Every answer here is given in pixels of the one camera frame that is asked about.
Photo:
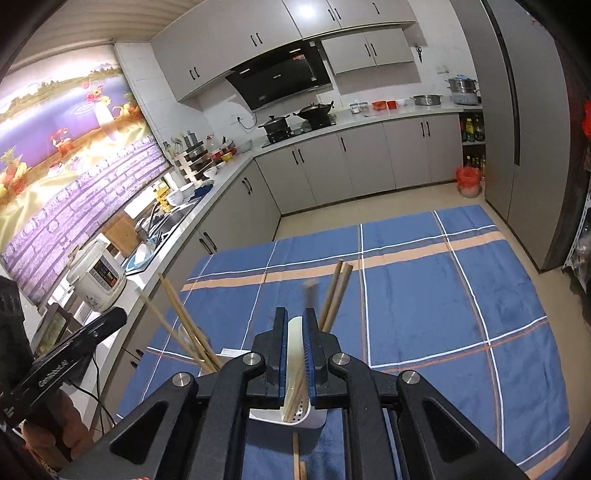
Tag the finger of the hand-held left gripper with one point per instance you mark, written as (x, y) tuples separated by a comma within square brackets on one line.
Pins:
[(106, 321)]

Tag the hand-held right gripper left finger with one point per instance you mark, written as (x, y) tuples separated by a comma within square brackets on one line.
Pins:
[(282, 360)]

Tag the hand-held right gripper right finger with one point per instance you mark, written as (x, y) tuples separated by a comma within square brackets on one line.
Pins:
[(310, 364)]

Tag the white plastic chopstick holder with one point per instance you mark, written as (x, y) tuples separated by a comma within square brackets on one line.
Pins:
[(295, 350)]

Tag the dark-tipped wooden chopstick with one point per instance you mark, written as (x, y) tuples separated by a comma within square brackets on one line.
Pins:
[(310, 293)]

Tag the person's left hand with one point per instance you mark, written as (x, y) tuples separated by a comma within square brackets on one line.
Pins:
[(51, 429)]

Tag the white rice cooker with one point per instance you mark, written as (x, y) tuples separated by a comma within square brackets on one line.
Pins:
[(99, 274)]

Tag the small framed screen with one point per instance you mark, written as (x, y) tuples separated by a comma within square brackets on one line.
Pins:
[(51, 328)]

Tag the wooden cutting board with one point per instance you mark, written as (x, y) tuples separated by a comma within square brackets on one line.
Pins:
[(121, 233)]

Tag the yellow oil bottle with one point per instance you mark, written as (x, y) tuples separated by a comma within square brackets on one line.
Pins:
[(161, 194)]

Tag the white bowl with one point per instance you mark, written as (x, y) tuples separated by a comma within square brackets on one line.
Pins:
[(181, 194)]

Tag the blue plaid blanket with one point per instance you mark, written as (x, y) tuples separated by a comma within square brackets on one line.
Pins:
[(438, 286)]

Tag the wooden dish rack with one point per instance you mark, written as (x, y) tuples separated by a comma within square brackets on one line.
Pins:
[(189, 159)]

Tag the white kitchen countertop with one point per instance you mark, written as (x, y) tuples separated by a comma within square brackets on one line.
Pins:
[(231, 168)]

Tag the grey lower kitchen cabinets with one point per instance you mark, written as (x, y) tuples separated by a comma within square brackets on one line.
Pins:
[(369, 157)]

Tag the grey kitchen cabinets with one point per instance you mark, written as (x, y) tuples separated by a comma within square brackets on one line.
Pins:
[(240, 41), (369, 157)]

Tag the black gas stove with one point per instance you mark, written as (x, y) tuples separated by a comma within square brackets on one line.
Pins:
[(300, 131)]

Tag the black cooking pot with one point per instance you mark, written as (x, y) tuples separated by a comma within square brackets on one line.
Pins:
[(274, 123)]

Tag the red trash bag bin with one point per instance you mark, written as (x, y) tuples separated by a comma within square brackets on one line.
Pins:
[(468, 181)]

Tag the black wok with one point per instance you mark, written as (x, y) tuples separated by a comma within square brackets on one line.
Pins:
[(314, 110)]

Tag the row of dark bottles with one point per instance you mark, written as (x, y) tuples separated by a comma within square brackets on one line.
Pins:
[(475, 164)]

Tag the black range hood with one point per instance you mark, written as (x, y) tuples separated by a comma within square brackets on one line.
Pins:
[(281, 76)]

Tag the steel basin pot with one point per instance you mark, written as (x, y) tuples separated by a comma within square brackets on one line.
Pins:
[(427, 100)]

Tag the white metal shelf rack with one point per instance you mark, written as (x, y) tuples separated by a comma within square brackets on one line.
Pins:
[(579, 240)]

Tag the grey upper kitchen cabinets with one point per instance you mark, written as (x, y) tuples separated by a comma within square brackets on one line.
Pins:
[(240, 41)]

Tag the steel steamer pot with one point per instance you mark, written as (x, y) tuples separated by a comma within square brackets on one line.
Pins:
[(462, 90)]

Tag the hanging scissors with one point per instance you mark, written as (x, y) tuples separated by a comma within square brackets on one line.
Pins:
[(419, 53)]

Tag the purple wall poster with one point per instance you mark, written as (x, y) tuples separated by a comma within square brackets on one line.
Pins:
[(69, 152)]

